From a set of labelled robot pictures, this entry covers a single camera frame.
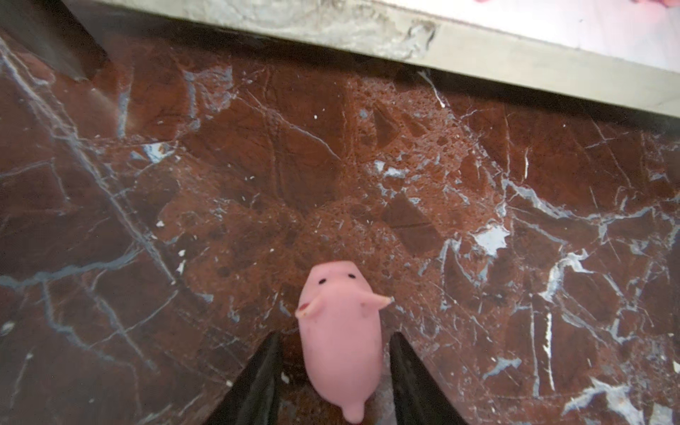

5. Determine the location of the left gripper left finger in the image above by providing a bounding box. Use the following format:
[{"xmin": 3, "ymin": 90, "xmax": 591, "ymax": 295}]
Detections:
[{"xmin": 204, "ymin": 332, "xmax": 283, "ymax": 425}]

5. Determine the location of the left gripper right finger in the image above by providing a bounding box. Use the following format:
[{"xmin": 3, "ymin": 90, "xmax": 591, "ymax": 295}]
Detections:
[{"xmin": 389, "ymin": 332, "xmax": 468, "ymax": 425}]

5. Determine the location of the white two-tier shelf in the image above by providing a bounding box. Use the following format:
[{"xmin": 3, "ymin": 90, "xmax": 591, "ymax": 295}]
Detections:
[{"xmin": 1, "ymin": 1, "xmax": 679, "ymax": 117}]

